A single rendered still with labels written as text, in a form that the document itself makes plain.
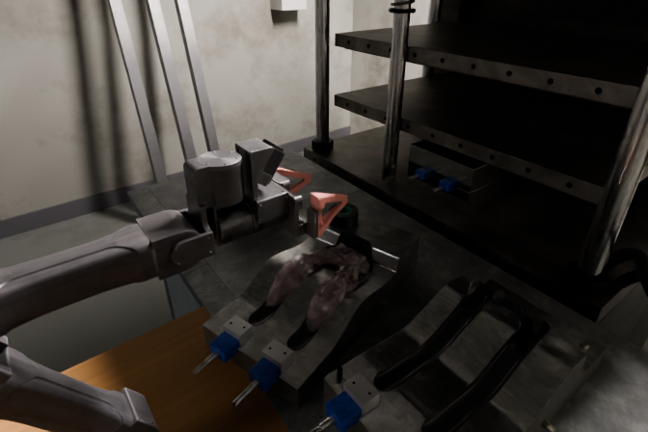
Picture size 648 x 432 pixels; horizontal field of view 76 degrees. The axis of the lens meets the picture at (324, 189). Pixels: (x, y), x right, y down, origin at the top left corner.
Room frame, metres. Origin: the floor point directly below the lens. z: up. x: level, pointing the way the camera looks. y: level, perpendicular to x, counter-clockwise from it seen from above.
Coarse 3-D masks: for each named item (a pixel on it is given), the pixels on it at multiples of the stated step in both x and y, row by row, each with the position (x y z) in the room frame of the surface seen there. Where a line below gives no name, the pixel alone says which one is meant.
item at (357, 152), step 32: (384, 128) 2.06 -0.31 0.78; (320, 160) 1.69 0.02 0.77; (352, 160) 1.65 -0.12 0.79; (384, 192) 1.37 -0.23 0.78; (416, 192) 1.36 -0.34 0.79; (544, 192) 1.36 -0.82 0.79; (640, 192) 1.36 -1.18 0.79; (448, 224) 1.14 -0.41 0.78; (480, 224) 1.14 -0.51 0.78; (512, 224) 1.14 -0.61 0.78; (544, 224) 1.14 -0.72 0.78; (576, 224) 1.14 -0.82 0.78; (640, 224) 1.14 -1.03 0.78; (480, 256) 1.03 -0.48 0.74; (512, 256) 0.97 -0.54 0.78; (544, 256) 0.97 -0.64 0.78; (576, 256) 0.97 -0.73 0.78; (544, 288) 0.87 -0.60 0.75; (608, 288) 0.83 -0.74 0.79
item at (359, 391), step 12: (360, 372) 0.47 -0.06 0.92; (348, 384) 0.45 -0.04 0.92; (360, 384) 0.45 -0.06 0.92; (336, 396) 0.44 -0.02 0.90; (348, 396) 0.44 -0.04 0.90; (360, 396) 0.43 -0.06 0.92; (372, 396) 0.43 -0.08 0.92; (336, 408) 0.42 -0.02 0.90; (348, 408) 0.42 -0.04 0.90; (360, 408) 0.42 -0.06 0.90; (372, 408) 0.43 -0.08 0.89; (324, 420) 0.40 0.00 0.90; (336, 420) 0.40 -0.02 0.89; (348, 420) 0.40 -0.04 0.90
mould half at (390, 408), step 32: (448, 288) 0.66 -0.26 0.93; (416, 320) 0.61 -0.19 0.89; (480, 320) 0.58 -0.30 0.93; (512, 320) 0.57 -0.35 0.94; (384, 352) 0.54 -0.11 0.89; (448, 352) 0.54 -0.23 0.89; (480, 352) 0.53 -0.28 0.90; (544, 352) 0.50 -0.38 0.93; (576, 352) 0.50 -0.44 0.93; (416, 384) 0.47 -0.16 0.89; (448, 384) 0.48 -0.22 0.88; (512, 384) 0.46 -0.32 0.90; (544, 384) 0.45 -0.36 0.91; (576, 384) 0.50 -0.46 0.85; (384, 416) 0.41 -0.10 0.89; (416, 416) 0.41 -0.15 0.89; (480, 416) 0.42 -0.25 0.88; (512, 416) 0.42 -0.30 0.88; (544, 416) 0.43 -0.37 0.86
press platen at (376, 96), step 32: (352, 96) 1.74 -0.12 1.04; (384, 96) 1.74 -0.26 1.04; (416, 96) 1.74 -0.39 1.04; (448, 96) 1.74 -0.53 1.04; (480, 96) 1.74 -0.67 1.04; (512, 96) 1.74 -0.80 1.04; (544, 96) 1.74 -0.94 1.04; (416, 128) 1.40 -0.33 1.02; (448, 128) 1.34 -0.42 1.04; (480, 128) 1.34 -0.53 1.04; (512, 128) 1.34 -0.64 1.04; (544, 128) 1.34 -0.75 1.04; (576, 128) 1.34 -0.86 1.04; (608, 128) 1.34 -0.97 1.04; (480, 160) 1.18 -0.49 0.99; (512, 160) 1.10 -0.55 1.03; (544, 160) 1.07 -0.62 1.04; (576, 160) 1.07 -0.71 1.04; (608, 160) 1.07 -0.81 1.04; (576, 192) 0.95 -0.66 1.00
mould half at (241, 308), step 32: (384, 224) 0.94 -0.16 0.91; (288, 256) 0.82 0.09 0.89; (384, 256) 0.82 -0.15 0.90; (416, 256) 0.88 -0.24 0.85; (256, 288) 0.74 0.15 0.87; (384, 288) 0.74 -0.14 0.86; (224, 320) 0.65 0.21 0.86; (288, 320) 0.65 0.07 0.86; (352, 320) 0.63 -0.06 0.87; (256, 352) 0.57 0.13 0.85; (320, 352) 0.57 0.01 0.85; (288, 384) 0.50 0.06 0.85
